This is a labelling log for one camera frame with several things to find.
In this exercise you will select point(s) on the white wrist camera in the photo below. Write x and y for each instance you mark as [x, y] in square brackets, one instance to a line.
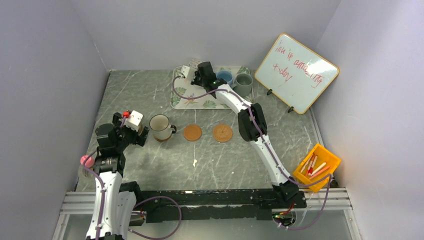
[188, 73]
[132, 119]

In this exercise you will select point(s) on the yellow-inside patterned mug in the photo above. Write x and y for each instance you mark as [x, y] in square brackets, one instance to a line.
[194, 63]

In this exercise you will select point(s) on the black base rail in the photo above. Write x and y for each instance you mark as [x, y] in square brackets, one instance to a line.
[261, 204]

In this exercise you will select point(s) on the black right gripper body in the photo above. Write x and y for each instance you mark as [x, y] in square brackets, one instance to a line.
[197, 80]

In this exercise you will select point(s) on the pink-capped bottle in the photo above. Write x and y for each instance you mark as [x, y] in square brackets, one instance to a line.
[87, 162]

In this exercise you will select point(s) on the red-capped white marker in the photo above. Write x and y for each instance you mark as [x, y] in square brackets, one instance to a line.
[311, 165]

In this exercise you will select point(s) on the yellow-framed whiteboard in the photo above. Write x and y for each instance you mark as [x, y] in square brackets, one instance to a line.
[295, 74]

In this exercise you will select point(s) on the beige ceramic mug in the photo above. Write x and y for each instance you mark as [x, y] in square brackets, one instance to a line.
[140, 128]

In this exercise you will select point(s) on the light blue mug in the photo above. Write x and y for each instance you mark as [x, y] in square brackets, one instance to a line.
[227, 76]

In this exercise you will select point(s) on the white mug black rim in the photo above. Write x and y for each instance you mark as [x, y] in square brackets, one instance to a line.
[161, 126]

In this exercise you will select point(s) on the grey-green mug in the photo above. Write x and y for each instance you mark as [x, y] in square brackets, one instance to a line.
[242, 84]

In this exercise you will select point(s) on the yellow plastic bin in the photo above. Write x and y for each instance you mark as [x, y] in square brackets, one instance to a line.
[323, 156]

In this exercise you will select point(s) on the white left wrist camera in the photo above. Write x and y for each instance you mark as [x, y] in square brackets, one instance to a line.
[132, 119]

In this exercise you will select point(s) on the pale marker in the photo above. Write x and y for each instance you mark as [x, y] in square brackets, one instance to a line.
[306, 164]

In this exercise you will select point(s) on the leaf-patterned white tray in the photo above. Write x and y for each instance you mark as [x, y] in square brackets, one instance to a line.
[185, 89]

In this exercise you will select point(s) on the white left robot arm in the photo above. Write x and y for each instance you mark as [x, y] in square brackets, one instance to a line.
[114, 200]

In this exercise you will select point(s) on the orange marker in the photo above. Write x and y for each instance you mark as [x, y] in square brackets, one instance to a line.
[319, 172]

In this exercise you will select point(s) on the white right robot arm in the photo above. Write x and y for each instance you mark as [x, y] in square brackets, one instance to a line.
[252, 127]

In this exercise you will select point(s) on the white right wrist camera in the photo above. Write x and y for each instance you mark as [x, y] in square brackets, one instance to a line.
[188, 73]

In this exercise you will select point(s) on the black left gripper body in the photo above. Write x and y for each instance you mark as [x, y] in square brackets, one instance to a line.
[127, 135]

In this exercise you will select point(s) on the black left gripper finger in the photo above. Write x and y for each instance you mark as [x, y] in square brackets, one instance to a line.
[117, 119]
[142, 136]

